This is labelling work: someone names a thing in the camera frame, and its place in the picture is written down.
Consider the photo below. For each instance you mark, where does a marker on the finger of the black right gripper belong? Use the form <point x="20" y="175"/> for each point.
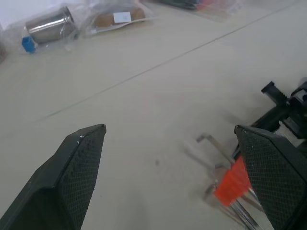
<point x="274" y="93"/>
<point x="271" y="118"/>

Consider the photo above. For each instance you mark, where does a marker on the stainless steel cup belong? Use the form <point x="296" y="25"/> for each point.
<point x="49" y="25"/>

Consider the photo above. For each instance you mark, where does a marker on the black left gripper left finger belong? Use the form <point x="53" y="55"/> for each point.
<point x="60" y="172"/>

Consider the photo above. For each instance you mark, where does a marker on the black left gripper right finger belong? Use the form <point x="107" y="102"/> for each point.
<point x="275" y="172"/>

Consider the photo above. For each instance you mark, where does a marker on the brown item with white label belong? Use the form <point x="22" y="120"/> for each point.
<point x="108" y="19"/>

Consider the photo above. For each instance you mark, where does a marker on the clear bag with coloured items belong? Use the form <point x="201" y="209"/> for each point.
<point x="216" y="9"/>

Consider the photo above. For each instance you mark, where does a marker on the small silver hex key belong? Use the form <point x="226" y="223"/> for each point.
<point x="209" y="191"/>

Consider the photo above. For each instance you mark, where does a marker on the metal can in plastic bag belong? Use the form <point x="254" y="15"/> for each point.
<point x="60" y="39"/>

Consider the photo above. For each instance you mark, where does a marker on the large silver hex key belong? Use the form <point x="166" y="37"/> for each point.
<point x="217" y="146"/>

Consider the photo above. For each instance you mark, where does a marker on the clear plastic bag, brown item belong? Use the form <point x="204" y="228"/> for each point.
<point x="124" y="24"/>

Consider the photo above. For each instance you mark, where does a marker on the blue plastic block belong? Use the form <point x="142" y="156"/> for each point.
<point x="28" y="45"/>

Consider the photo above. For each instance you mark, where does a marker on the orange hex key holder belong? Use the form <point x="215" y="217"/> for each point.
<point x="231" y="183"/>

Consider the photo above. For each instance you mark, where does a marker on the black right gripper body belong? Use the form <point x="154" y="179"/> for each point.
<point x="298" y="110"/>

